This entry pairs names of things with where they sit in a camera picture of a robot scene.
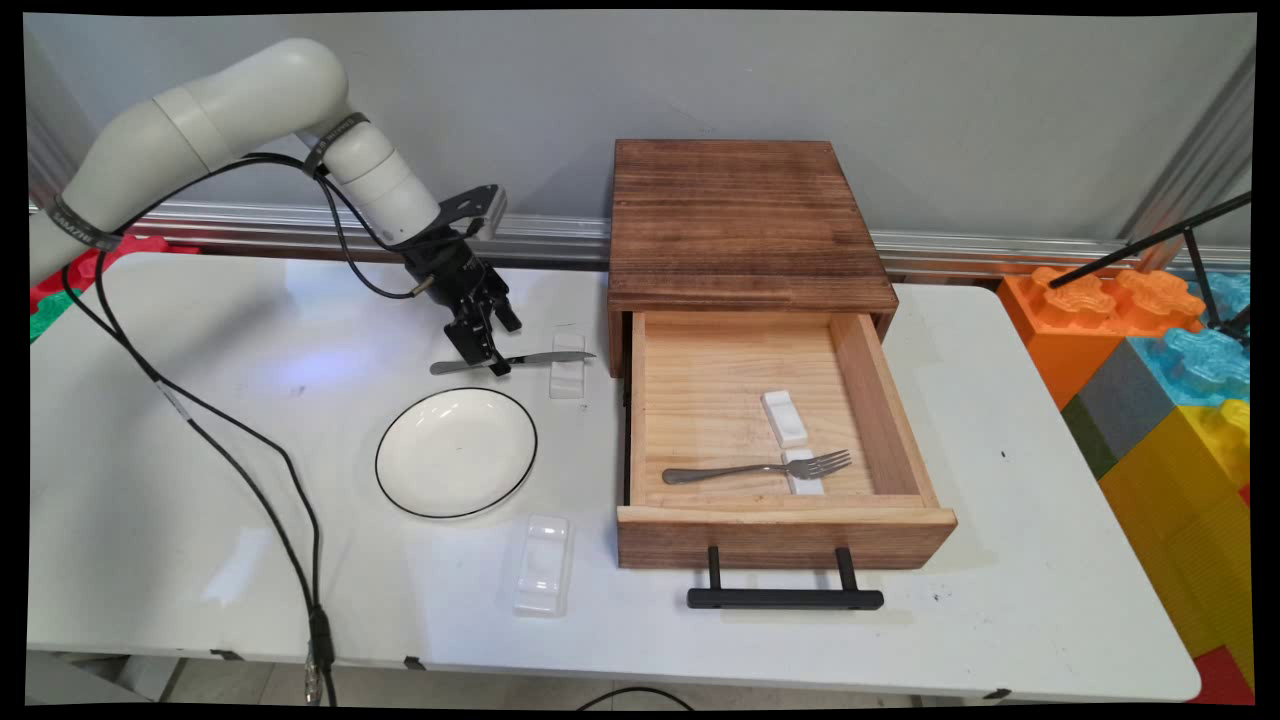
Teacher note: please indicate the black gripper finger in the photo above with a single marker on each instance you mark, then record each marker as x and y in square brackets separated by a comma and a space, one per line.
[492, 315]
[466, 335]

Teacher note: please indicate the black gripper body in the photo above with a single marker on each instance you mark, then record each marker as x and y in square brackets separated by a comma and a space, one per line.
[450, 265]

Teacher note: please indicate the silver metal knife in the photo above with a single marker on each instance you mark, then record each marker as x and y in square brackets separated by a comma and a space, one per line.
[550, 357]

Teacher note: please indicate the silver metal fork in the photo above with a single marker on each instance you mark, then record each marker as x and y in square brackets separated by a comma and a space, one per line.
[720, 472]

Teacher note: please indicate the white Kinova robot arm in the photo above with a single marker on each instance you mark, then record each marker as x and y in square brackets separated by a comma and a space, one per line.
[200, 120]

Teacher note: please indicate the white ceramic cutlery rest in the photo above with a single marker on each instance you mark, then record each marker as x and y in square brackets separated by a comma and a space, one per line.
[785, 420]
[567, 385]
[806, 485]

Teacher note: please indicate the white plate with black rim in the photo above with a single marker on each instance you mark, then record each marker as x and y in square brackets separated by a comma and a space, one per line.
[455, 455]

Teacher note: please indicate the large white cutlery rest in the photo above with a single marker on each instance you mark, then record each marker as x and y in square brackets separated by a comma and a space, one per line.
[541, 565]

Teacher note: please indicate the light wooden drawer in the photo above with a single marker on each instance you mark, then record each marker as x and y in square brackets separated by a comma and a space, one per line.
[780, 535]

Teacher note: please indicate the red toy block with studs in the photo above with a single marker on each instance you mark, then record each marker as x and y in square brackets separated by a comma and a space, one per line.
[85, 270]

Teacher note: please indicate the green toy block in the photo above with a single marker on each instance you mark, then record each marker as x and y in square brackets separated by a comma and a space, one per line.
[48, 318]

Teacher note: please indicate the orange toy block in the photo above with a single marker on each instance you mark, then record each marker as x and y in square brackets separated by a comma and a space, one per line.
[1050, 340]

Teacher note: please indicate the grey toy block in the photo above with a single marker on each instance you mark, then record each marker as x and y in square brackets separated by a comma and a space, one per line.
[1120, 410]

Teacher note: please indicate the black tripod stand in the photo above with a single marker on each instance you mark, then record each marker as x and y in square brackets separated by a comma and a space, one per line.
[1130, 245]

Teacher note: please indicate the translucent blue toy block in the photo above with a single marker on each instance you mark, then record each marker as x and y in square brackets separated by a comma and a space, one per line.
[1200, 365]
[1228, 292]

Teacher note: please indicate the yellow toy block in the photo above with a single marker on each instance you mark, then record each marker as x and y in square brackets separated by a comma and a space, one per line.
[1180, 520]

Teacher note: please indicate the slanted aluminium profile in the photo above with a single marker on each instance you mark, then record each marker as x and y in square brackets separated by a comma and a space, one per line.
[1200, 160]

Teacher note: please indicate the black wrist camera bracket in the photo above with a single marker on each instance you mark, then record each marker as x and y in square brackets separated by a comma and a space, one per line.
[475, 208]

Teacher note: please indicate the aluminium wall rail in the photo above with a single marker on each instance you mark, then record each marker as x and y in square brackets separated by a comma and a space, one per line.
[950, 250]

